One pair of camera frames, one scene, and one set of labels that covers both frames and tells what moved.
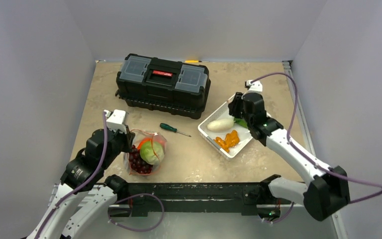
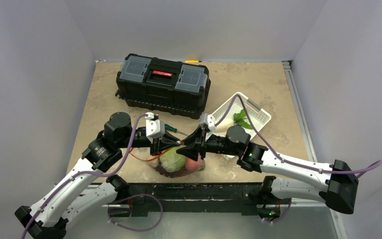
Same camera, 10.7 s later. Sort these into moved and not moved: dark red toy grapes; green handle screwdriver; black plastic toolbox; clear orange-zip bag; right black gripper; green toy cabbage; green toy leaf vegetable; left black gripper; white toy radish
Moved: right black gripper; clear orange-zip bag; green toy cabbage; dark red toy grapes; left black gripper
Not moved: green toy leaf vegetable; black plastic toolbox; green handle screwdriver; white toy radish
